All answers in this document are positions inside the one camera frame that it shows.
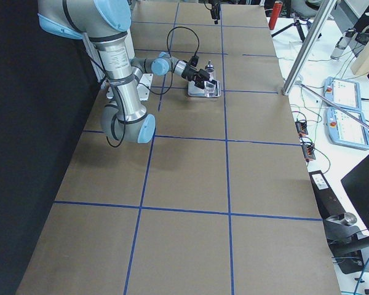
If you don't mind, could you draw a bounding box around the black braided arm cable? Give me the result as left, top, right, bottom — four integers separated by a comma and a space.
150, 26, 200, 96

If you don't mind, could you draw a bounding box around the near orange connector block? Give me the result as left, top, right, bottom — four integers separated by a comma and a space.
301, 142, 315, 162

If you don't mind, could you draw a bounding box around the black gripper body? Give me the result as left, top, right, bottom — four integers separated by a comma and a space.
182, 63, 210, 89
209, 0, 220, 19

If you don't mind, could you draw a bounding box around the far orange connector block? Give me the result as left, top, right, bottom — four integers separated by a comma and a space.
295, 120, 308, 137

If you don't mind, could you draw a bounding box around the black power strip box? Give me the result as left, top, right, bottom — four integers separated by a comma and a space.
309, 170, 345, 219

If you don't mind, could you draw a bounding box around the near blue teach pendant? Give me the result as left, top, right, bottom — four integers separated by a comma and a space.
326, 107, 369, 150

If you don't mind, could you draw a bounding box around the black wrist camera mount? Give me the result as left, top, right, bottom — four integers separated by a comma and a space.
189, 55, 199, 67

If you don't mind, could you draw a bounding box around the black camera tripod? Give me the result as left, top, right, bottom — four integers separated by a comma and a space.
271, 13, 306, 42

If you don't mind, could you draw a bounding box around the silver digital kitchen scale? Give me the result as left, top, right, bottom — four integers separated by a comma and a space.
188, 81, 221, 99

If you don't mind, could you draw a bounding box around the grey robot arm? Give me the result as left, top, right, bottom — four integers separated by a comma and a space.
38, 1, 218, 143

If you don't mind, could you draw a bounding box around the orange connector block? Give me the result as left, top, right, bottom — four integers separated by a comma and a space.
301, 142, 315, 162
295, 120, 308, 137

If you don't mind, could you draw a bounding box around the blue teach pendant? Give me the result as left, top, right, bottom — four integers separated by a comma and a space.
323, 77, 362, 110
326, 107, 369, 150

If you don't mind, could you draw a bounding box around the far blue teach pendant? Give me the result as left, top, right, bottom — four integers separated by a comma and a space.
323, 77, 362, 110

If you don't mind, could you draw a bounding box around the red cylinder tube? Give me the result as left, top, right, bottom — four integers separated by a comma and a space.
268, 1, 284, 30

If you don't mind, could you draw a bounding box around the green tipped metal rod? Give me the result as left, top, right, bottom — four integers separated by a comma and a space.
299, 83, 369, 130

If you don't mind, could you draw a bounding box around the aluminium frame post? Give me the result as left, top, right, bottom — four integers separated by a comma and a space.
282, 0, 338, 96

